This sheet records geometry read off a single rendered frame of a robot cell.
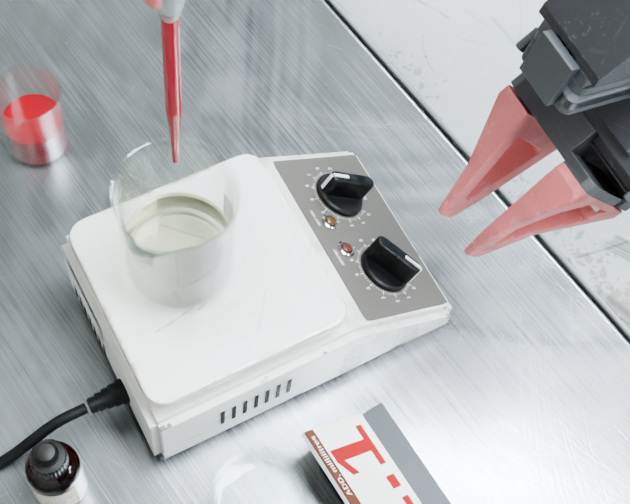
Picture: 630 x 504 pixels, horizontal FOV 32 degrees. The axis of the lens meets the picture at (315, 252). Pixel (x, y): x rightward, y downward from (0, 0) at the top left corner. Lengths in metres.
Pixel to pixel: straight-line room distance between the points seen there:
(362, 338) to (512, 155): 0.13
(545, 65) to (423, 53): 0.34
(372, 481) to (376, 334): 0.08
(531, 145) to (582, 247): 0.17
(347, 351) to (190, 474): 0.12
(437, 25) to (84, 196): 0.29
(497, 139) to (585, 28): 0.11
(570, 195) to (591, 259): 0.22
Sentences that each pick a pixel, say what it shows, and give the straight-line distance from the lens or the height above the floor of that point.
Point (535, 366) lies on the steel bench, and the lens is 0.71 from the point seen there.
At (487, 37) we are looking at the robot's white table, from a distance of 0.83.
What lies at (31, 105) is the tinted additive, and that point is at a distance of 0.75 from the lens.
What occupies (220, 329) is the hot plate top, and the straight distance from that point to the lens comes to 0.60.
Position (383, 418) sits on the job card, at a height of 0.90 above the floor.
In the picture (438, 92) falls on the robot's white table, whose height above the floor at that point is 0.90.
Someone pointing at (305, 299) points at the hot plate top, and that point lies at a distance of 0.61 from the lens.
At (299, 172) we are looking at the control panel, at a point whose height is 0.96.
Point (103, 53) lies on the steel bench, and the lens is 0.80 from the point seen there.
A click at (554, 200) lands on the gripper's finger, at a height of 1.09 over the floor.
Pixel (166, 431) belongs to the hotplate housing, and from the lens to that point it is 0.61.
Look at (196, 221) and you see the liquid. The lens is 0.59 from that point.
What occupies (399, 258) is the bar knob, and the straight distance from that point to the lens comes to 0.65.
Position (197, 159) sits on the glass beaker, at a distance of 0.57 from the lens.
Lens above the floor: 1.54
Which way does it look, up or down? 63 degrees down
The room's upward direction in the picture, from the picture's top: 11 degrees clockwise
